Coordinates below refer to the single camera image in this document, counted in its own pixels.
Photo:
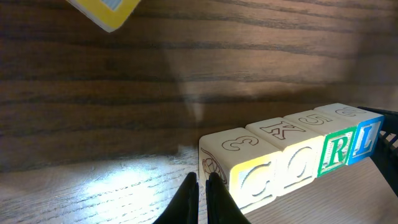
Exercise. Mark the yellow C block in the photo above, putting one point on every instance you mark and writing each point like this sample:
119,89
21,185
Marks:
246,164

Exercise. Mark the blue L block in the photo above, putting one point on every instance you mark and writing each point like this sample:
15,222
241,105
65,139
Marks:
368,125

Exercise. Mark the yellow S block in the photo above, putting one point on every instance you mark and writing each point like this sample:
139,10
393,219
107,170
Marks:
108,14

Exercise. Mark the yellow O block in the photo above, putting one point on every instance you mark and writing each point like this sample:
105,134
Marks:
301,150

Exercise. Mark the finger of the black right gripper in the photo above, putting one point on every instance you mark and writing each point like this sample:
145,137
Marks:
385,154

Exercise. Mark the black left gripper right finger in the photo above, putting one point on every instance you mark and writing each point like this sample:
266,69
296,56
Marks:
221,208

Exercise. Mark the green R block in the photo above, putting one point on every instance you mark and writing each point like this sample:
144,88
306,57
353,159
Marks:
338,134

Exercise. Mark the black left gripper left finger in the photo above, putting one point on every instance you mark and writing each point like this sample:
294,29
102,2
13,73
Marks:
183,207

